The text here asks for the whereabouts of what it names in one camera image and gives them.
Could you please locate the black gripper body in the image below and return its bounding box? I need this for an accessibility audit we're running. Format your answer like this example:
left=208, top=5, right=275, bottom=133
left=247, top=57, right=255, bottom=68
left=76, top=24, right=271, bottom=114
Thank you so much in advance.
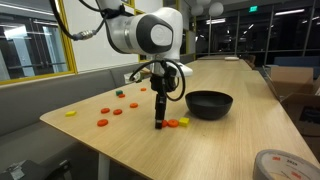
left=149, top=66, right=178, bottom=95

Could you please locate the yellow cube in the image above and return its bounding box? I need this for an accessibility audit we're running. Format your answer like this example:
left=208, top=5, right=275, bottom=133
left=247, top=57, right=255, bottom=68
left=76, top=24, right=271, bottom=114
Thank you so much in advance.
left=178, top=116, right=191, bottom=128

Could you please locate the black bowl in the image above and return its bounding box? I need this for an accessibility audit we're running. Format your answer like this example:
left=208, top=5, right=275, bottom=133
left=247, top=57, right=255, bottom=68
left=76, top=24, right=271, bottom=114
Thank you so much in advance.
left=184, top=90, right=234, bottom=121

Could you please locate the light wood table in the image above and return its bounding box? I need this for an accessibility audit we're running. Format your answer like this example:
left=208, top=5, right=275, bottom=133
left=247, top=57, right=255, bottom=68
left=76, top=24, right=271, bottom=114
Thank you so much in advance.
left=178, top=54, right=253, bottom=72

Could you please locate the white table leg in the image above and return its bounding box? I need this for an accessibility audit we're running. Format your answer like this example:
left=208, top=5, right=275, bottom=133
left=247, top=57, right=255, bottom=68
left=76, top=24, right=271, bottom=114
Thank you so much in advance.
left=97, top=152, right=111, bottom=180

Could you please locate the ceiling light strip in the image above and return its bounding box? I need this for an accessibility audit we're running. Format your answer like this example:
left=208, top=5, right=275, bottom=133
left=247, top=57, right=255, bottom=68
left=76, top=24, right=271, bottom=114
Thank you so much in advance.
left=205, top=18, right=227, bottom=26
left=274, top=8, right=306, bottom=17

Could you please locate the grey tape roll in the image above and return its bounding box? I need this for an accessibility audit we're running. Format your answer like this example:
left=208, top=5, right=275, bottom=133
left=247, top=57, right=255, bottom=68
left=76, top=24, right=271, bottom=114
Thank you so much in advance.
left=252, top=148, right=320, bottom=180

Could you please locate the grey bench sofa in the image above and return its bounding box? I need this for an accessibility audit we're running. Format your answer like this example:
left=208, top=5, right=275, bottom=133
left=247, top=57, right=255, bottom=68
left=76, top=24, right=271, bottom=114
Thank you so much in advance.
left=0, top=53, right=196, bottom=180

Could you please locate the open cardboard box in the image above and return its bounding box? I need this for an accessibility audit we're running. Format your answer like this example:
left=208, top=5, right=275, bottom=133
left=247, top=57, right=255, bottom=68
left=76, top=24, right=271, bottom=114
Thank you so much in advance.
left=279, top=77, right=320, bottom=138
left=263, top=64, right=316, bottom=101

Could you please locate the blue sofa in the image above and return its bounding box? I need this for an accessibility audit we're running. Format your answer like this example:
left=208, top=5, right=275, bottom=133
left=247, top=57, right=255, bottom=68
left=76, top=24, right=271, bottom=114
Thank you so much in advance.
left=273, top=55, right=320, bottom=79

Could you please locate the black equipment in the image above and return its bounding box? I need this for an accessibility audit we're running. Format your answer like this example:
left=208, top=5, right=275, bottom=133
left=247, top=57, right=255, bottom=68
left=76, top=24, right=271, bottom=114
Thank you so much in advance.
left=0, top=159, right=73, bottom=180

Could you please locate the black item in box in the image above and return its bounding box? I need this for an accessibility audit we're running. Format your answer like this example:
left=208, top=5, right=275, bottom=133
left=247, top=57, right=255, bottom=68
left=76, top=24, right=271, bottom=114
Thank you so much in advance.
left=298, top=105, right=320, bottom=126

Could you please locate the wooden mount plate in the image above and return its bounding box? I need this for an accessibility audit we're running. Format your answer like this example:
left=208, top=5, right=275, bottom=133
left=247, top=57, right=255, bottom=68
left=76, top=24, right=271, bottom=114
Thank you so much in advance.
left=133, top=68, right=155, bottom=83

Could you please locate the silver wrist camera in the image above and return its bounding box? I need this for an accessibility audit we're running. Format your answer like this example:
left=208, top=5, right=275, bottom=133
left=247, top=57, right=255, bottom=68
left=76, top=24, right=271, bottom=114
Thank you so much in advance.
left=171, top=63, right=194, bottom=78

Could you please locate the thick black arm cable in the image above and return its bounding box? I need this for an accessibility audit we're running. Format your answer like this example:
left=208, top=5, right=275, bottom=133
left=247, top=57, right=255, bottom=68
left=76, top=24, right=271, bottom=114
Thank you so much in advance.
left=49, top=0, right=134, bottom=42

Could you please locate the yellow window frame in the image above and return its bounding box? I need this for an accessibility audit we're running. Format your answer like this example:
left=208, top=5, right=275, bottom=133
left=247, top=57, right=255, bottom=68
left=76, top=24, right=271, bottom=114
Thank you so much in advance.
left=0, top=0, right=78, bottom=86

